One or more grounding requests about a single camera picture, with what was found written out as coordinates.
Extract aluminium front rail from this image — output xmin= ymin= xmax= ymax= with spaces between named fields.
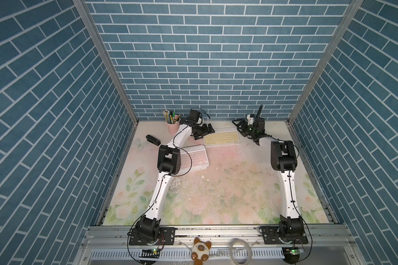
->
xmin=74 ymin=224 xmax=365 ymax=265

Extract pink pencil cup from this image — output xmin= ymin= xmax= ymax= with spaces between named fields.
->
xmin=166 ymin=121 xmax=180 ymax=136

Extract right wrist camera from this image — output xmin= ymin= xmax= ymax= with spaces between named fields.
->
xmin=247 ymin=114 xmax=265 ymax=126

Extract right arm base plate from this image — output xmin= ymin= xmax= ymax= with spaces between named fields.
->
xmin=257 ymin=226 xmax=309 ymax=245

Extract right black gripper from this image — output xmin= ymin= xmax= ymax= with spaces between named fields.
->
xmin=232 ymin=121 xmax=256 ymax=139

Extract pencils in cup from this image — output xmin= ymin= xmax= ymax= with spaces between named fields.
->
xmin=162 ymin=110 xmax=180 ymax=124

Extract plush toy cat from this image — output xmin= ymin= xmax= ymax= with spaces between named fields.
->
xmin=191 ymin=237 xmax=212 ymax=265

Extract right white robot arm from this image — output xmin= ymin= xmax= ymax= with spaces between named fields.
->
xmin=232 ymin=114 xmax=305 ymax=244

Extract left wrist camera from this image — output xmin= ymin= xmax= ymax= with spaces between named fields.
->
xmin=184 ymin=109 xmax=203 ymax=127

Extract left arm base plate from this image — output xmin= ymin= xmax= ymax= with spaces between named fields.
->
xmin=127 ymin=226 xmax=176 ymax=246

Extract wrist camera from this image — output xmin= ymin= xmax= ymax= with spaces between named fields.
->
xmin=247 ymin=114 xmax=265 ymax=126
xmin=184 ymin=109 xmax=203 ymax=127

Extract pink keyboard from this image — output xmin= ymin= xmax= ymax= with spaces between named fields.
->
xmin=178 ymin=145 xmax=210 ymax=175

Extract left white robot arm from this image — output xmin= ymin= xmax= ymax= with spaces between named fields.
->
xmin=131 ymin=122 xmax=215 ymax=245

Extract yellow keyboard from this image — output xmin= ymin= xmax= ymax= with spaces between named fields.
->
xmin=204 ymin=129 xmax=241 ymax=146

